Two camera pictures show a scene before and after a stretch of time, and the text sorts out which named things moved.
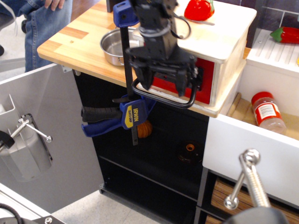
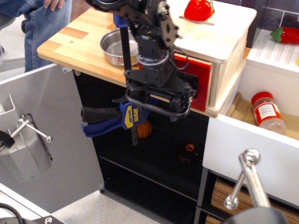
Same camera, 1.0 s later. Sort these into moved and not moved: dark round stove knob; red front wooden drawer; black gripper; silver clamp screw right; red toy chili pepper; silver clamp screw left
Moved: black gripper; red front wooden drawer
Not moved: silver clamp screw left; silver clamp screw right; dark round stove knob; red toy chili pepper
